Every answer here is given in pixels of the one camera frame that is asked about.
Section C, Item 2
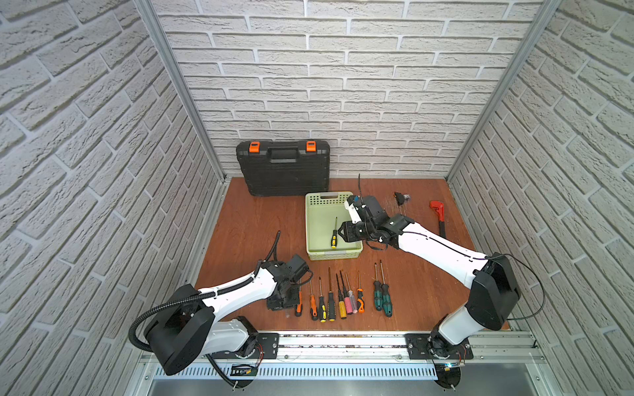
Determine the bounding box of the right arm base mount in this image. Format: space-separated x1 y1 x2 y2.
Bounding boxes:
405 333 474 361

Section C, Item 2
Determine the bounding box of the long black handle screwdriver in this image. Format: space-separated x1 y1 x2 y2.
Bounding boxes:
327 268 336 322

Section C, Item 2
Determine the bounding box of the pink handle screwdriver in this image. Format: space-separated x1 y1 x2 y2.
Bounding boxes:
339 272 353 315

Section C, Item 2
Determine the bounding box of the red pipe wrench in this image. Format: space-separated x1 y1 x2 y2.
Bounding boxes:
429 201 447 239

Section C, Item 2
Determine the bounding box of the small black metal part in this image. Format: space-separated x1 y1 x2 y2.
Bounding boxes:
394 191 410 206

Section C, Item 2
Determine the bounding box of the black plastic tool case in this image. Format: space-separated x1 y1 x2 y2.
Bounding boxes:
235 140 331 197

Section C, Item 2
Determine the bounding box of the black yellow handle screwdriver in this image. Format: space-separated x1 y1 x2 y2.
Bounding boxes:
330 216 339 249

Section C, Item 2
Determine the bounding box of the orange black stubby screwdriver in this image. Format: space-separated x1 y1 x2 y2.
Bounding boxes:
357 272 365 314

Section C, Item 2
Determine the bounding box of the green handle screwdriver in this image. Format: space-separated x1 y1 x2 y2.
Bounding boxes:
373 263 382 311
379 261 393 318

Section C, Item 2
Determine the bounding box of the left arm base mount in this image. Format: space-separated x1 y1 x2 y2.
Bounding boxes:
213 333 281 360

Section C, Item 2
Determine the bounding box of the small orange handle screwdriver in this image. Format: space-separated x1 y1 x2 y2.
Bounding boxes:
310 293 318 321

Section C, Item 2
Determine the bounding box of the light green plastic bin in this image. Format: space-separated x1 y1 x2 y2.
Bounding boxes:
305 191 363 262

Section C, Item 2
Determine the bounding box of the right thin black cable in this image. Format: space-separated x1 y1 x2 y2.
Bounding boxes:
357 172 546 322

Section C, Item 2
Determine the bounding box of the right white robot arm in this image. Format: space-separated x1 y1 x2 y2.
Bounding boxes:
338 196 521 358

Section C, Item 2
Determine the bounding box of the aluminium rail frame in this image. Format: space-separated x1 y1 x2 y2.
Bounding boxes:
122 331 562 395

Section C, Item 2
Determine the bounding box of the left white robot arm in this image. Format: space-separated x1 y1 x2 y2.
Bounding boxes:
128 255 312 376

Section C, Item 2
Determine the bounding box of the black yellow small screwdriver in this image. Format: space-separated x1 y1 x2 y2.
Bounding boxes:
318 277 327 323

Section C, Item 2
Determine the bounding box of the orange black handle screwdriver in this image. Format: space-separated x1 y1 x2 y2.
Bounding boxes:
295 292 303 317

